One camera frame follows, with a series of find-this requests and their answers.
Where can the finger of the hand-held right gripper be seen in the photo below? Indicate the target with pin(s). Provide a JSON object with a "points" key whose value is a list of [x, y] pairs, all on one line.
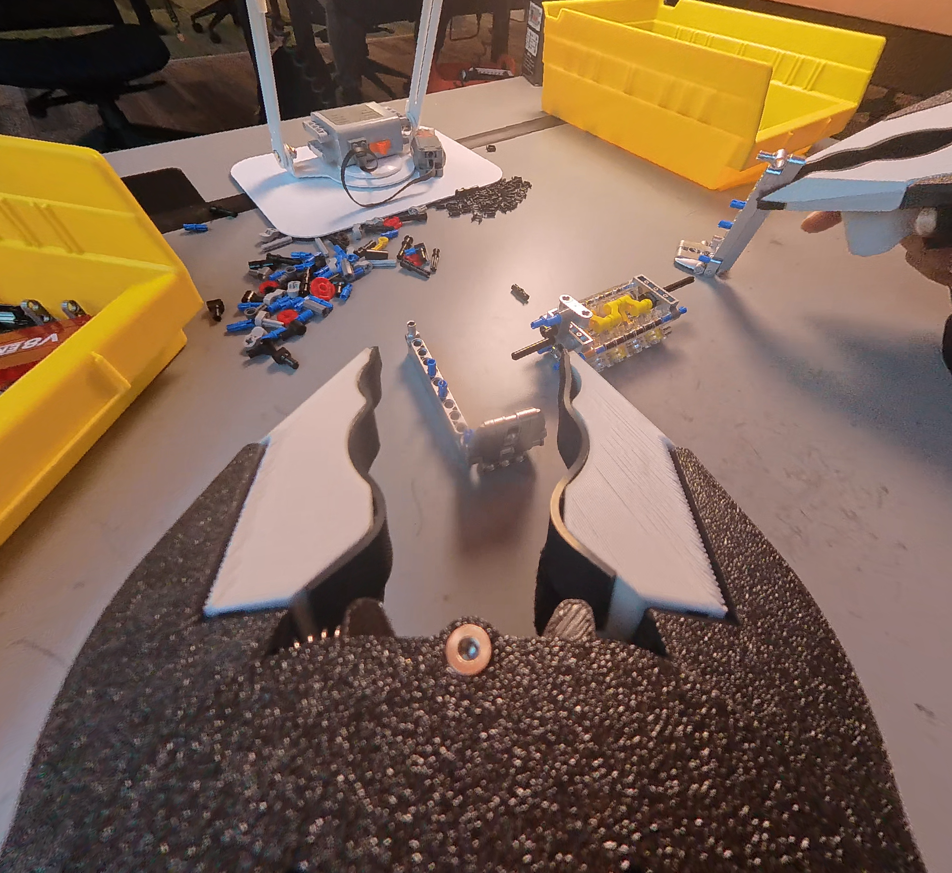
{"points": [[833, 192], [892, 136]]}

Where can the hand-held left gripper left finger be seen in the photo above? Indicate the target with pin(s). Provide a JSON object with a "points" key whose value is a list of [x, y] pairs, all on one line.
{"points": [[297, 501]]}

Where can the clear engine block yellow crankshaft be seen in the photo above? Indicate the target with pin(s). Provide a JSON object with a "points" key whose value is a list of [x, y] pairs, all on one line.
{"points": [[625, 315]]}

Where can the nested yellow empty bins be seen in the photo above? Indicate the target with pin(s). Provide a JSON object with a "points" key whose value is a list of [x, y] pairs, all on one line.
{"points": [[654, 99]]}

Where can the pile of black pins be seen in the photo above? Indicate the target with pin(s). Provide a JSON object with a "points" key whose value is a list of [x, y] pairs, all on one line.
{"points": [[483, 196]]}

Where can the grey beam with motor block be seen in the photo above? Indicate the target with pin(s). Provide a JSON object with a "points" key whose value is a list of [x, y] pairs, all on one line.
{"points": [[513, 434]]}

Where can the grey beam with small bracket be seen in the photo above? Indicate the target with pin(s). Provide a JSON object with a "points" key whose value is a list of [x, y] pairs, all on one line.
{"points": [[744, 226]]}

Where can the red printed panel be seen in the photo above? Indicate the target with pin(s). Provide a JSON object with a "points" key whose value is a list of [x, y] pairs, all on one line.
{"points": [[37, 359]]}

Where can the yellow bin with brick parts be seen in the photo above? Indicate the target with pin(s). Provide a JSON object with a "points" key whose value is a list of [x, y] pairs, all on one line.
{"points": [[74, 441]]}

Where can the person's right hand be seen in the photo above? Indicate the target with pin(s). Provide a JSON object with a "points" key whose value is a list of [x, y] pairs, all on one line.
{"points": [[822, 222]]}

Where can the white document stand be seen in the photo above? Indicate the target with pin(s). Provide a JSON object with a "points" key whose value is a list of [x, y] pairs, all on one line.
{"points": [[461, 173]]}

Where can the black office chair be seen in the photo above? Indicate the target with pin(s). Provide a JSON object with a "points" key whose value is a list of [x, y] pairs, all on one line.
{"points": [[74, 47]]}

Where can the pile of mixed brick parts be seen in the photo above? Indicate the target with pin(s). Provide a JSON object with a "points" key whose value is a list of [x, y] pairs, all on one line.
{"points": [[320, 285]]}

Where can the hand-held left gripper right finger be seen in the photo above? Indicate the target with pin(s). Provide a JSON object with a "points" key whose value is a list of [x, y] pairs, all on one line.
{"points": [[632, 516]]}

